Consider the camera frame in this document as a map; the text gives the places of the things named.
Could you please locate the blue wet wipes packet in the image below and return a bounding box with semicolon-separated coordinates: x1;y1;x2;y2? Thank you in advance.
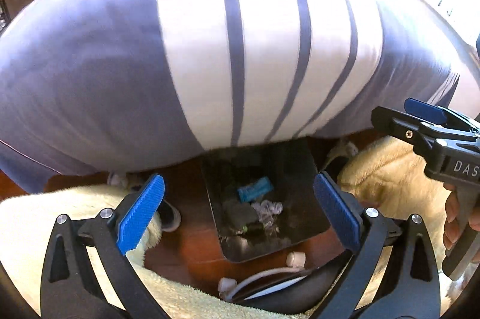
238;177;273;203

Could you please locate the right hand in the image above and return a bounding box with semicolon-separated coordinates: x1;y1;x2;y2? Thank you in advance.
442;183;480;249

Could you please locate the grey right slipper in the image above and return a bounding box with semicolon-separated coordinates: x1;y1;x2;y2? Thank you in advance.
322;138;359;170

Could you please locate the yellow fluffy left trouser leg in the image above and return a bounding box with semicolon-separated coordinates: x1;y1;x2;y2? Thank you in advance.
0;183;301;319

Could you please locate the blue white striped duvet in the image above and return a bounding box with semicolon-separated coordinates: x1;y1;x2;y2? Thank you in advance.
1;0;479;193

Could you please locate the white cable with plugs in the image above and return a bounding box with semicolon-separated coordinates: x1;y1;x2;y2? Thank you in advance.
217;251;313;303

